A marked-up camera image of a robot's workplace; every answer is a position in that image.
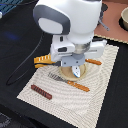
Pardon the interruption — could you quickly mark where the knife with wooden handle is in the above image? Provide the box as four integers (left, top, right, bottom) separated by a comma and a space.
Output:
85, 59, 102, 65

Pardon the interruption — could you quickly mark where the round wooden plate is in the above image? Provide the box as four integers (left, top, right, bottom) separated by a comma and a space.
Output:
59, 65, 87, 81

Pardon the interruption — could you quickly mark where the orange toy bread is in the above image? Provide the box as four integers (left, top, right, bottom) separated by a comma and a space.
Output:
34, 54, 53, 68

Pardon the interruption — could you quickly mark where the beige woven placemat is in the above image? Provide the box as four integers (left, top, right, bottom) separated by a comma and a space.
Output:
17, 45, 118, 128

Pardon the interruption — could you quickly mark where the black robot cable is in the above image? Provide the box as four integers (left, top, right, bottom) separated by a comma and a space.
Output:
5, 31, 61, 86

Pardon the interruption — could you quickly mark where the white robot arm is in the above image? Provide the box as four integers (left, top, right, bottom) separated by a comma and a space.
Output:
33, 0, 107, 67

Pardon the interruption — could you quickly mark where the fork with wooden handle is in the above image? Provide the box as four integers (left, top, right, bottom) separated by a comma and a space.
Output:
48, 72, 90, 92

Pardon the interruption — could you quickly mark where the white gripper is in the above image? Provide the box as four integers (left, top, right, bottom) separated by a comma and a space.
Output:
50, 33, 107, 67

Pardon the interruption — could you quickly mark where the brown toy sausage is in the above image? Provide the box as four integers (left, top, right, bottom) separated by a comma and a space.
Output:
31, 85, 52, 100

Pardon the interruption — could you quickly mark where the beige bowl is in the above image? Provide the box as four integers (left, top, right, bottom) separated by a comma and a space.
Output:
121, 7, 128, 30

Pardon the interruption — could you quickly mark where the brown toy stove board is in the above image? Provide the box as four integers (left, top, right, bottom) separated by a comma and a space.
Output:
94, 1, 128, 43

